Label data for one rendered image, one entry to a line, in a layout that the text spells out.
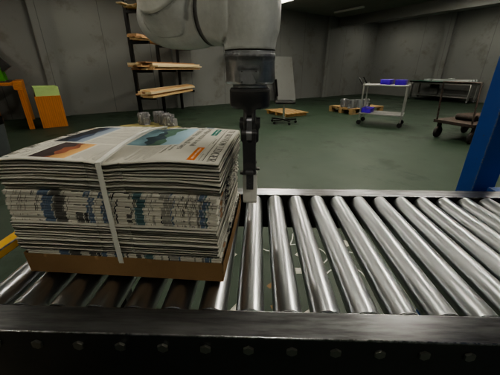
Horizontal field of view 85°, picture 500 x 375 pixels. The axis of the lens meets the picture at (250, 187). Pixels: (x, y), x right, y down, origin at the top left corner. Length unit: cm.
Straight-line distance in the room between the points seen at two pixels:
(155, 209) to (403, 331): 43
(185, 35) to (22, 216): 43
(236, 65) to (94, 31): 867
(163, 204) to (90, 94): 863
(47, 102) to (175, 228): 690
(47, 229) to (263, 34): 50
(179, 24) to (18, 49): 854
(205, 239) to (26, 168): 31
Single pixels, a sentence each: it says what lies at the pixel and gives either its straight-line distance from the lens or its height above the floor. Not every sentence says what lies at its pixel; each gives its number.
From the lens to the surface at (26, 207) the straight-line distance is 61.
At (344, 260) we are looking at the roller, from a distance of 62.
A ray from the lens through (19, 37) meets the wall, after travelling 906.
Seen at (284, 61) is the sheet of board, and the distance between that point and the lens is 1146.
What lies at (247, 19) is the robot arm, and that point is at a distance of 49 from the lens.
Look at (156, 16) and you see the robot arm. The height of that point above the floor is 124.
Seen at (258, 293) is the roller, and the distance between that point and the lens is 52.
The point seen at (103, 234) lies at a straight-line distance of 55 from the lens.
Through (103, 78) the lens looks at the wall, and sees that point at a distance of 908.
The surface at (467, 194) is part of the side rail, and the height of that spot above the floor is 80.
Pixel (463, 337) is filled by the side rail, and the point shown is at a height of 80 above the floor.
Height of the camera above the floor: 116
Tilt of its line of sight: 24 degrees down
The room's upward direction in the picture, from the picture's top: straight up
